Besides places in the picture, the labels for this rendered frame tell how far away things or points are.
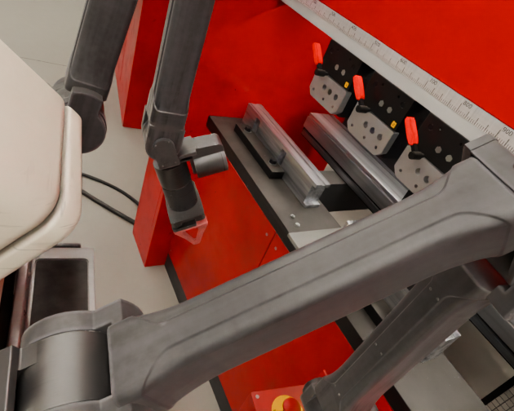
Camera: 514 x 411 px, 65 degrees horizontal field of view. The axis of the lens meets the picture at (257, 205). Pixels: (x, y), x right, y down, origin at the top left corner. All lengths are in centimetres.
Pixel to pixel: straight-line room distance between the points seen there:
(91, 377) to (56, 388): 2
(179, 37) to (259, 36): 96
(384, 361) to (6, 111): 45
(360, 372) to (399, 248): 27
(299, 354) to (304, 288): 95
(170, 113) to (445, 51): 61
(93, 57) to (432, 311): 51
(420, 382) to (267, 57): 117
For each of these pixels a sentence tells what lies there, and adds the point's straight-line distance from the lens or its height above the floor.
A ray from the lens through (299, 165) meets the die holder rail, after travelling 131.
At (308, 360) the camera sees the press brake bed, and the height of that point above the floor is 66.
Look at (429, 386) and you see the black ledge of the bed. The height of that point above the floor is 87.
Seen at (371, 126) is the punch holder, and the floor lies 123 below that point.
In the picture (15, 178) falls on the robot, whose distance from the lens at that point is 36.
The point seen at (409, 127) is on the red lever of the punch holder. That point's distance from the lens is 97.
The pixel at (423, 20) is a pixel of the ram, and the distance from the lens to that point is 105.
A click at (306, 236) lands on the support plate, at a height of 100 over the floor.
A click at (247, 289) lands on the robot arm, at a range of 29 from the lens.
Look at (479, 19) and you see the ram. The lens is 98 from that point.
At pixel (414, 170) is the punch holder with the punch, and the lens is 100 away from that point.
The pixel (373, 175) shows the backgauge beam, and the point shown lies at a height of 98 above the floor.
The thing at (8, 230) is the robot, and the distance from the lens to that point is 38.
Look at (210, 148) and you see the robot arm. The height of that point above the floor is 121.
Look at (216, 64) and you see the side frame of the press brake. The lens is 152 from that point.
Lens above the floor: 157
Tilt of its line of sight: 35 degrees down
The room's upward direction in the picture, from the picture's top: 24 degrees clockwise
